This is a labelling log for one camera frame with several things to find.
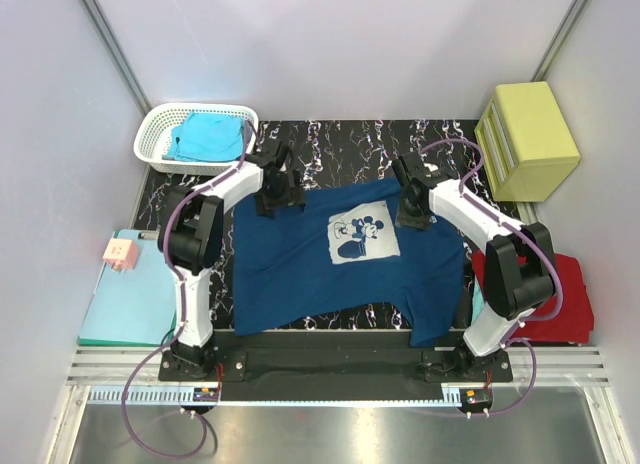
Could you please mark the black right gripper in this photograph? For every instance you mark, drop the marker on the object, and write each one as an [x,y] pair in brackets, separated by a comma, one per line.
[403,219]

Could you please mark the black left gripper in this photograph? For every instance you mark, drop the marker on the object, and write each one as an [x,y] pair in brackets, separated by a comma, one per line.
[279,198]

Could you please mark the dark blue t-shirt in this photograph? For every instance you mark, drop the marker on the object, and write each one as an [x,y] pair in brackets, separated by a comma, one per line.
[344,250]

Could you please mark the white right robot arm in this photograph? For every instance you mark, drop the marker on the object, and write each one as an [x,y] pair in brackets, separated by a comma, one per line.
[520,272]

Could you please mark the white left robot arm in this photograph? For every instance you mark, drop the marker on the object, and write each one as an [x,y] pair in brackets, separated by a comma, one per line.
[191,235]

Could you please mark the white plastic basket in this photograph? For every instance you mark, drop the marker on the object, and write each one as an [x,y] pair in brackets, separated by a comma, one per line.
[154,135]

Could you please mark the light blue t-shirt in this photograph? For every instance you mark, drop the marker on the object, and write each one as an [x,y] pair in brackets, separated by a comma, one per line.
[208,138]

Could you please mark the yellow-green drawer box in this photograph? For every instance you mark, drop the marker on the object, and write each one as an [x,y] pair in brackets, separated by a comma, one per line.
[528,147]

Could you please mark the teal folded cloth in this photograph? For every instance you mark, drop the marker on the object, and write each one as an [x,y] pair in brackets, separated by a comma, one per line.
[478,302]

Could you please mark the pink small box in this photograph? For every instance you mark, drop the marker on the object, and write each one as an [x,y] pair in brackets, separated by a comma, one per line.
[121,254]

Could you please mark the light blue clipboard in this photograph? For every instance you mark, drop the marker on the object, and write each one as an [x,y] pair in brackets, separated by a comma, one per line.
[133,305]

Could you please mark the red folded t-shirt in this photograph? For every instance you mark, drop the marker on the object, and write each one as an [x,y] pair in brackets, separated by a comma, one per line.
[575,320]

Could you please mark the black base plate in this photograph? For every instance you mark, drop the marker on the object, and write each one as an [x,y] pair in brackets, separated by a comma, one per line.
[335,368]

